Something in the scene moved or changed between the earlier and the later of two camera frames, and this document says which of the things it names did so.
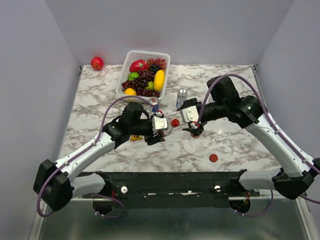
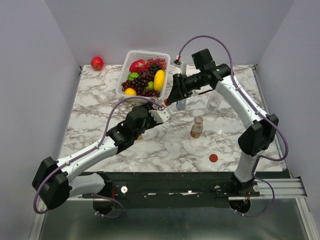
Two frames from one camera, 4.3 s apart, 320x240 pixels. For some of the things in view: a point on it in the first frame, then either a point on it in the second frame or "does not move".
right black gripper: [194, 124] -> [180, 85]
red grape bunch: [162, 62] does not move
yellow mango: [159, 80] does not move
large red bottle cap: [213, 157] does not move
